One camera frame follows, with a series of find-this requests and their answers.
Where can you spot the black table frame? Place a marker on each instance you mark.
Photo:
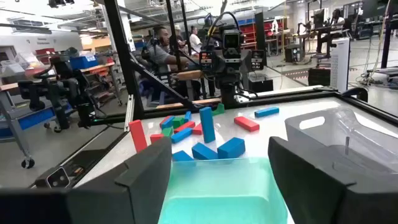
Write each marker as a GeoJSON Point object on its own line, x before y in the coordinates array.
{"type": "Point", "coordinates": [124, 62]}

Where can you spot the wooden table top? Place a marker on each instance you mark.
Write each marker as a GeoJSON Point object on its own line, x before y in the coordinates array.
{"type": "Point", "coordinates": [189, 75]}

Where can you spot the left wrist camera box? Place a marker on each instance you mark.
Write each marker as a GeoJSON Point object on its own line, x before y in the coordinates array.
{"type": "Point", "coordinates": [231, 40]}

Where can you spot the flat blue block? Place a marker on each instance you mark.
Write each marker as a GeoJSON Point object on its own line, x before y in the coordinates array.
{"type": "Point", "coordinates": [266, 112]}

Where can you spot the flat red block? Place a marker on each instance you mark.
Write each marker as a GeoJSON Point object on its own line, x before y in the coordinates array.
{"type": "Point", "coordinates": [246, 124]}

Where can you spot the long red block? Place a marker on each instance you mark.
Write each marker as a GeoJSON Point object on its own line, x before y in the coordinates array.
{"type": "Point", "coordinates": [137, 135]}

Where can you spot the blue storage bin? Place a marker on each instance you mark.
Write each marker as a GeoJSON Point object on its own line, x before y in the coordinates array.
{"type": "Point", "coordinates": [83, 62]}

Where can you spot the red shelving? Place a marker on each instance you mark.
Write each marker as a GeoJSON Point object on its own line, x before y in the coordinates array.
{"type": "Point", "coordinates": [248, 32]}

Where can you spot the black computer case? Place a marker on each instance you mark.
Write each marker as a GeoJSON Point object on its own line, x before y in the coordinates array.
{"type": "Point", "coordinates": [293, 53]}

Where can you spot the black upright panel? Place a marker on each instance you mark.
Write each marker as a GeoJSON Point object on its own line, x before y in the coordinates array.
{"type": "Point", "coordinates": [260, 34]}

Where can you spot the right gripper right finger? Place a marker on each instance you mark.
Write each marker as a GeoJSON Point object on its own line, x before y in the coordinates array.
{"type": "Point", "coordinates": [304, 186]}

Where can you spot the grey workbench with blue drawer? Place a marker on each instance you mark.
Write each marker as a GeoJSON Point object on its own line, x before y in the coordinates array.
{"type": "Point", "coordinates": [28, 119]}

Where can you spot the white tower appliance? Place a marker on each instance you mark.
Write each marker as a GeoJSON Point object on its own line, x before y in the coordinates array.
{"type": "Point", "coordinates": [339, 63]}

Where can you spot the black background robot arm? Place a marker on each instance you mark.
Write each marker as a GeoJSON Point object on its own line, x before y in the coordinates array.
{"type": "Point", "coordinates": [62, 90]}

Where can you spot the black box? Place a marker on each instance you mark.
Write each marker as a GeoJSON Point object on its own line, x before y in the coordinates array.
{"type": "Point", "coordinates": [261, 84]}

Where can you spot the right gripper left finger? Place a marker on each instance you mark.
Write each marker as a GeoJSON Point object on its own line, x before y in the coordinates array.
{"type": "Point", "coordinates": [124, 193]}

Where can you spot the black table-level camera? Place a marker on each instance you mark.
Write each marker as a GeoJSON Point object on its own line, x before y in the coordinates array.
{"type": "Point", "coordinates": [59, 178]}

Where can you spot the long blue block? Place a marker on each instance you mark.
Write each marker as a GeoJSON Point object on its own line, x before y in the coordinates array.
{"type": "Point", "coordinates": [207, 124]}

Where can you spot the green translucent plastic bin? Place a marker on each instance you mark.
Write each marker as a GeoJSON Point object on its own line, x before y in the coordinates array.
{"type": "Point", "coordinates": [224, 186]}

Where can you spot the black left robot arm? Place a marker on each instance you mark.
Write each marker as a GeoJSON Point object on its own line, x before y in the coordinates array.
{"type": "Point", "coordinates": [228, 93]}

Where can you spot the person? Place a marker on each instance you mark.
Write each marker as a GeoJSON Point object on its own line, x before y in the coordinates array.
{"type": "Point", "coordinates": [178, 35]}
{"type": "Point", "coordinates": [334, 25]}
{"type": "Point", "coordinates": [160, 54]}
{"type": "Point", "coordinates": [195, 42]}

